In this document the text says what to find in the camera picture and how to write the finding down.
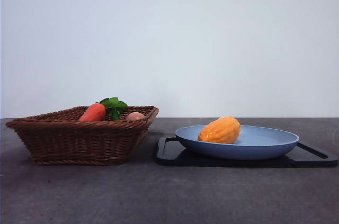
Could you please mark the blue round plate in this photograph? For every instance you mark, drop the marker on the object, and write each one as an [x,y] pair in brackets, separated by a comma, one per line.
[254,144]

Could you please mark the brown wicker basket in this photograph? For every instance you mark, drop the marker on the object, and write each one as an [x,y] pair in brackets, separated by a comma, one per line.
[79,139]

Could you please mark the brown egg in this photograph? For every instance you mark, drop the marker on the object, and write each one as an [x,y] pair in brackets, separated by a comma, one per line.
[135,116]

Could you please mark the black rectangular tray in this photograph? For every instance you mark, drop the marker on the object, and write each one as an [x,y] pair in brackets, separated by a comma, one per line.
[172,157]

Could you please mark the orange carrot with green leaves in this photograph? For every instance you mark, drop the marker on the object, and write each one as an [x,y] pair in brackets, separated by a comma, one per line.
[93,112]

